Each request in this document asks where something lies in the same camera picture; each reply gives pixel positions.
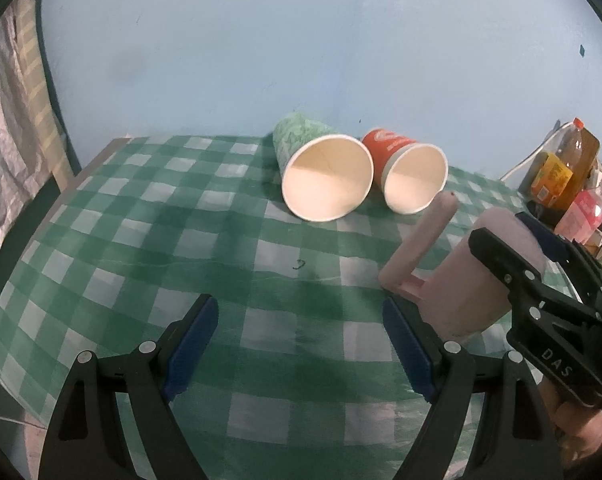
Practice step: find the person's right hand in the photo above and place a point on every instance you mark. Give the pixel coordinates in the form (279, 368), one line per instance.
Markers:
(578, 427)

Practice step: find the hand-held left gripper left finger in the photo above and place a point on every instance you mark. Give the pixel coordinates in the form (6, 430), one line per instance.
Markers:
(191, 352)

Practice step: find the orange drink bottle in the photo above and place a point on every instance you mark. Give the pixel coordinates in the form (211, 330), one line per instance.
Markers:
(556, 170)

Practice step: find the green checkered tablecloth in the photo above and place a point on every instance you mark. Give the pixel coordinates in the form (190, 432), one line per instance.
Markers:
(146, 240)

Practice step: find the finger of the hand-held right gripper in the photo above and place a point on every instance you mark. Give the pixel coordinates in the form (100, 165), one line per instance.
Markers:
(543, 237)
(498, 260)

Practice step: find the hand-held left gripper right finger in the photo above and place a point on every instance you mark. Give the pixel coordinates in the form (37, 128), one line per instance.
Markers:
(412, 355)

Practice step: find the orange paper cup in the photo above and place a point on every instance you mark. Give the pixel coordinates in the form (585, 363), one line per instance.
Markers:
(411, 177)

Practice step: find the green paper cup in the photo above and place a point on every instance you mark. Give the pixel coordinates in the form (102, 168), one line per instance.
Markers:
(321, 180)

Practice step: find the pink plastic bottle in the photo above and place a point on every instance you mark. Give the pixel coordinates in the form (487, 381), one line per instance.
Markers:
(583, 212)

